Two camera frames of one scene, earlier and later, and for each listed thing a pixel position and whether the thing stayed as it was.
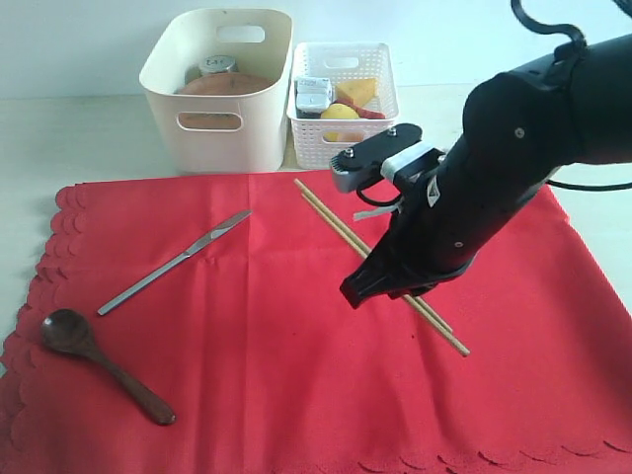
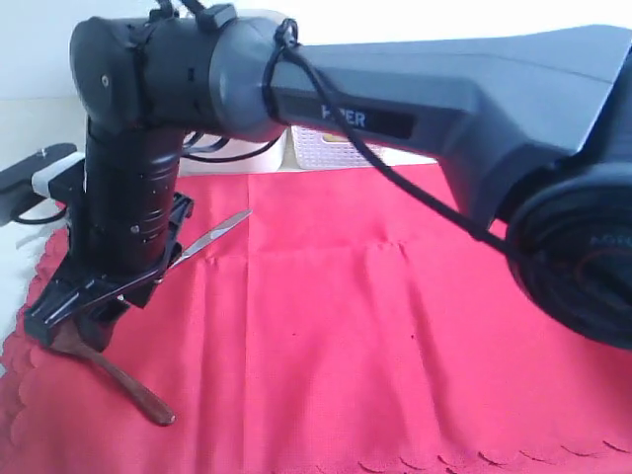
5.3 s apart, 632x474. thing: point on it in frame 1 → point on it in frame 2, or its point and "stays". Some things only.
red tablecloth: (195, 325) stays
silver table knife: (202, 243) stays
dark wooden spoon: (69, 331) stays
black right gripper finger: (414, 290) → (95, 322)
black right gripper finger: (372, 278) → (63, 296)
